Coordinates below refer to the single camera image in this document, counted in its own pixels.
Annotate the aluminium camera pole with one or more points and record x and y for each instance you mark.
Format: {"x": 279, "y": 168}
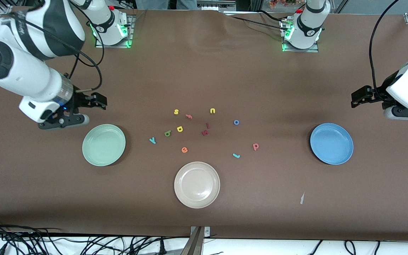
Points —
{"x": 193, "y": 244}

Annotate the teal foam letter y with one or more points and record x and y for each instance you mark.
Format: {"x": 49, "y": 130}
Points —
{"x": 152, "y": 140}

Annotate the salmon foam letter p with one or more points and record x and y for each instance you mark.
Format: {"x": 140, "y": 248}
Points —
{"x": 255, "y": 146}

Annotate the artificial flowers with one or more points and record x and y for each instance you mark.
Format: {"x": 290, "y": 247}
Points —
{"x": 282, "y": 3}

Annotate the yellow foam letter d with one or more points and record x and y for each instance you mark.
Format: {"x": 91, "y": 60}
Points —
{"x": 180, "y": 129}

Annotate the beige plate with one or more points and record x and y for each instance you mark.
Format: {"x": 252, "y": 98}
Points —
{"x": 197, "y": 185}

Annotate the green foam letter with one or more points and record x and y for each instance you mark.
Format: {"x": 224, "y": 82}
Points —
{"x": 168, "y": 133}

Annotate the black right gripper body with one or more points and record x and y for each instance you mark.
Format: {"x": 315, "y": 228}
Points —
{"x": 78, "y": 102}

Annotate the dark red foam letter k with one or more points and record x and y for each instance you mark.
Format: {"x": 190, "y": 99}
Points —
{"x": 205, "y": 132}

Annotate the teal foam letter l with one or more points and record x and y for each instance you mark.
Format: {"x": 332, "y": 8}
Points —
{"x": 236, "y": 155}

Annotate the person in blue jeans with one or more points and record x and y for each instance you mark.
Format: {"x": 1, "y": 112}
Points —
{"x": 151, "y": 3}

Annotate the white paper scrap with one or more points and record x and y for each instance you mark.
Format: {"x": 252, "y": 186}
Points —
{"x": 302, "y": 198}

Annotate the light green plate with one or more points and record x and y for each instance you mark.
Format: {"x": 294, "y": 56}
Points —
{"x": 103, "y": 145}

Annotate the metal mounting bracket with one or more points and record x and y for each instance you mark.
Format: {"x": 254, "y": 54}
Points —
{"x": 207, "y": 232}

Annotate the brown table cover sheet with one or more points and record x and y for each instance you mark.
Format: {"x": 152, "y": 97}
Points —
{"x": 204, "y": 71}

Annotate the blue plate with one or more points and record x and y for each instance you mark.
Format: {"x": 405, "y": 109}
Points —
{"x": 331, "y": 143}

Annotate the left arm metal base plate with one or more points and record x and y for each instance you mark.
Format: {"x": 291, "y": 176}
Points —
{"x": 315, "y": 49}

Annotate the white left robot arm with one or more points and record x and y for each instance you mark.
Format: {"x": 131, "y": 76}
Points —
{"x": 306, "y": 28}

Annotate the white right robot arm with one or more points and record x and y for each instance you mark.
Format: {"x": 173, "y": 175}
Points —
{"x": 30, "y": 71}

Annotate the white panel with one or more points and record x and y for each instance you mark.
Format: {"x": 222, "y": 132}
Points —
{"x": 260, "y": 248}

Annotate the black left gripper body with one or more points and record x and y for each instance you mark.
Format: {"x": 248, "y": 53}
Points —
{"x": 377, "y": 95}

